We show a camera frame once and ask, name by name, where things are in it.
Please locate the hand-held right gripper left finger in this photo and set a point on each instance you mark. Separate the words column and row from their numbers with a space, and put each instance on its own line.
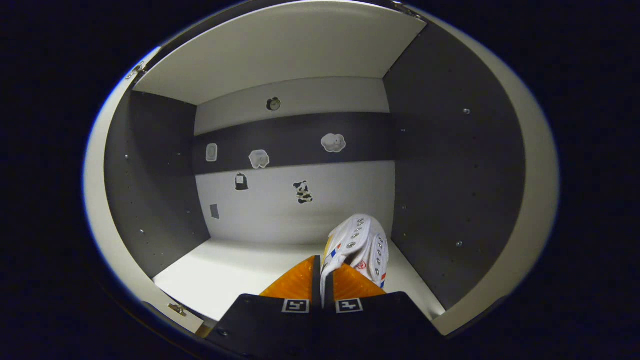
column 317, row 287

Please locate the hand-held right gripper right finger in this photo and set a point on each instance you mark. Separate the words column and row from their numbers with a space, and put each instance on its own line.
column 380, row 325

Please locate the white shoe cabinet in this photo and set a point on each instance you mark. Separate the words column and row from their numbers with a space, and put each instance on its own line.
column 250, row 275

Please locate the white canvas shoe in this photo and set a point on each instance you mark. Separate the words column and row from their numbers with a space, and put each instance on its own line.
column 360, row 240

